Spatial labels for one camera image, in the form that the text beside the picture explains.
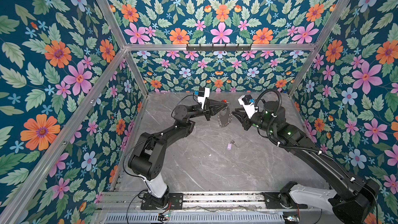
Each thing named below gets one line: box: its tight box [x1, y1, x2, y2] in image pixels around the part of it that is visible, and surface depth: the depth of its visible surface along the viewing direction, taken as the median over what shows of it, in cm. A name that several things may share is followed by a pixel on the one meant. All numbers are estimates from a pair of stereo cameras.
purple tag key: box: [226, 140, 239, 151], surface depth 95 cm
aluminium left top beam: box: [4, 48, 127, 224], surface depth 59 cm
